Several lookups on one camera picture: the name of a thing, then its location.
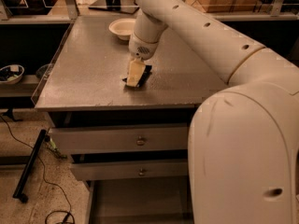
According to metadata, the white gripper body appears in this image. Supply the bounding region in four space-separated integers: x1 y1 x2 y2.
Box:
129 34 159 60

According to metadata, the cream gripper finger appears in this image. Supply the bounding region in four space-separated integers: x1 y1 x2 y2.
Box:
126 58 146 87

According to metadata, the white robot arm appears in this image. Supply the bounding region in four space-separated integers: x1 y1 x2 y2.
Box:
129 0 299 224

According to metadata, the grey top drawer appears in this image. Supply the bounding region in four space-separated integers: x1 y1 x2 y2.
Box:
48 107 195 156

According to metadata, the grey drawer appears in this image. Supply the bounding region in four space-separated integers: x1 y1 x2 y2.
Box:
71 149 188 181
48 107 195 156
86 176 193 224

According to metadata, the grey drawer cabinet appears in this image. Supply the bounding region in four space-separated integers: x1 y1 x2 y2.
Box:
36 16 225 212

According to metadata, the grey middle drawer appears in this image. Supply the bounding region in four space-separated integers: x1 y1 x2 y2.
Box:
71 149 188 181

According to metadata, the grey bottom drawer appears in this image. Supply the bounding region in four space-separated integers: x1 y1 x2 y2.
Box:
86 176 193 224

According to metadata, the white paper bowl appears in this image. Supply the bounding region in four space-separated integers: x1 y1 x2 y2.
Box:
108 19 135 41

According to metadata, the black monitor stand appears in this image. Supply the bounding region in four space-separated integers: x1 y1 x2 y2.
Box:
88 0 139 14

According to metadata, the dark round bowl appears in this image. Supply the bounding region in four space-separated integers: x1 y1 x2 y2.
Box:
36 63 53 79

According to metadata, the white bowl with items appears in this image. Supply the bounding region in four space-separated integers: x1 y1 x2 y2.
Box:
0 64 24 85

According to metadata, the black bar on floor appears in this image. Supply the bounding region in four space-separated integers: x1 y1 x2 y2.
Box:
13 130 47 203

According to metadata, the black floor cable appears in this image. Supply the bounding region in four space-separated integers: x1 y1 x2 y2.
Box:
0 114 77 224

